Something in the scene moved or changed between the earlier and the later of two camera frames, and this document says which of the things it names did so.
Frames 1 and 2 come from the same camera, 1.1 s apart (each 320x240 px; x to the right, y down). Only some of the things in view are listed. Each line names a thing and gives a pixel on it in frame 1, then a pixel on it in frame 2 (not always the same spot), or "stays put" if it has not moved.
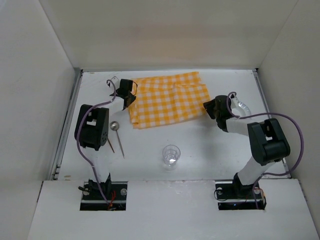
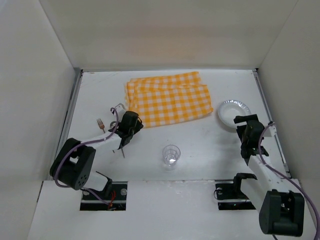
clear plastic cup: (171, 154) stays put
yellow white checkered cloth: (168, 98) stays put
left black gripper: (128, 97) → (127, 136)
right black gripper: (210, 108) → (246, 119)
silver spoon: (114, 125) stays put
